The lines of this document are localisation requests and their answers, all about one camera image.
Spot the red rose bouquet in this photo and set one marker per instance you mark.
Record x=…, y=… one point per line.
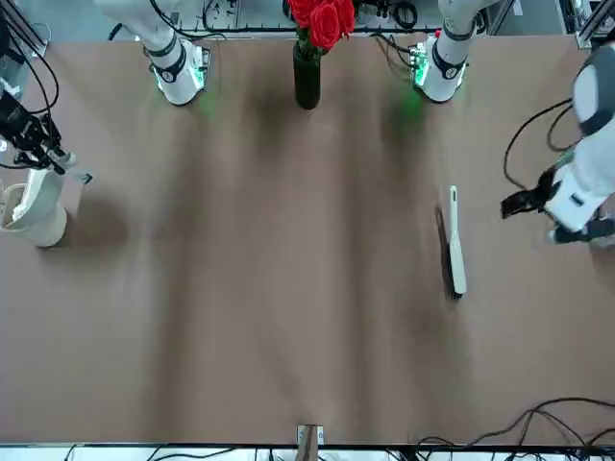
x=327, y=24

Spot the white brush with black bristles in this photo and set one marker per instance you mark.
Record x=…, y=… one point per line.
x=456, y=249

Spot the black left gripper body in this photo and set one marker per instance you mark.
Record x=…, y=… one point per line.
x=543, y=192

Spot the pale plastic dustpan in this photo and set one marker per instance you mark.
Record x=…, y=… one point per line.
x=43, y=197

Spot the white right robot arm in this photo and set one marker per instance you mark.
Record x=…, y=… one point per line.
x=173, y=72

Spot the black vase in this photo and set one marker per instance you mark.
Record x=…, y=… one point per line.
x=307, y=81

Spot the beige swing-lid bin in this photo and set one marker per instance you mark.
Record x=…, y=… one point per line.
x=48, y=230

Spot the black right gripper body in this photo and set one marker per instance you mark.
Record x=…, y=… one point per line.
x=21, y=122

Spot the aluminium frame post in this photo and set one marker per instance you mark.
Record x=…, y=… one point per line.
x=310, y=442

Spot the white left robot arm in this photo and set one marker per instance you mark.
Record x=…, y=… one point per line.
x=591, y=192

